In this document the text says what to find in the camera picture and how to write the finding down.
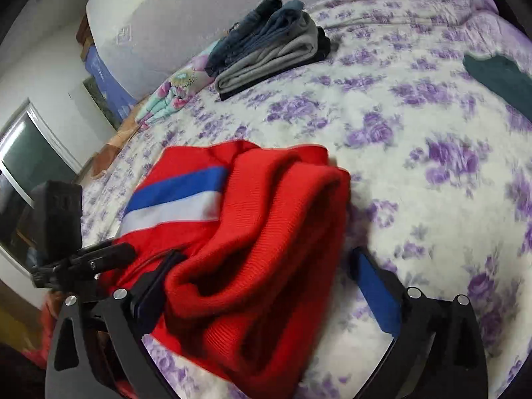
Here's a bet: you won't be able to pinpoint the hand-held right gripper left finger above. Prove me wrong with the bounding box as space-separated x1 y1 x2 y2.
45 249 188 399

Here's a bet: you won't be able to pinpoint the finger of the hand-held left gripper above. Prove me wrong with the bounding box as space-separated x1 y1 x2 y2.
71 242 138 278

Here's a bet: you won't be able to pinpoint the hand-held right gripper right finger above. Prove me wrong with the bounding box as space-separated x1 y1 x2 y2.
349 247 489 399

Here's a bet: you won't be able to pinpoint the red sweater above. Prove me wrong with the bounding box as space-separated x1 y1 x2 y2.
97 140 352 399

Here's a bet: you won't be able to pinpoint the brown pillow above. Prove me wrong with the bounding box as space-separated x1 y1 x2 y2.
90 95 147 177

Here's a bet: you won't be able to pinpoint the green framed panel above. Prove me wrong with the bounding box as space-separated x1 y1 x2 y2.
82 77 123 131

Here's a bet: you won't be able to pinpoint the bed with purple floral sheet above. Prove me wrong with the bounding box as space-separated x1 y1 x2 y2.
79 0 532 399

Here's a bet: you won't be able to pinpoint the blue printed package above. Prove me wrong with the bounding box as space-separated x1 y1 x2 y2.
85 45 138 123

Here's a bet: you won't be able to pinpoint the folded floral blanket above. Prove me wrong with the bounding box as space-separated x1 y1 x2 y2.
136 50 217 127

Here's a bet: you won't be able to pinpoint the cardboard boxes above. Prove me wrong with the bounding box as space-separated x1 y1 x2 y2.
77 12 94 57

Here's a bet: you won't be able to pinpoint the white lace-covered headboard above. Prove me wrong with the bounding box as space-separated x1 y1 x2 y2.
85 0 377 99

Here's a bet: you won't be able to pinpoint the stack of folded jeans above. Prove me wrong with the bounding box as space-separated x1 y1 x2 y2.
214 12 319 94

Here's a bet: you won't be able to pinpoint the dark green garment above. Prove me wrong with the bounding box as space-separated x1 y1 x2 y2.
463 53 532 117

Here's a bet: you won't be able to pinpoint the folded dark blue jeans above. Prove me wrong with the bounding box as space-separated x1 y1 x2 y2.
205 0 284 73

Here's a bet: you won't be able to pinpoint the window with white frame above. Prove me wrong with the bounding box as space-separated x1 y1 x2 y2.
0 99 84 267

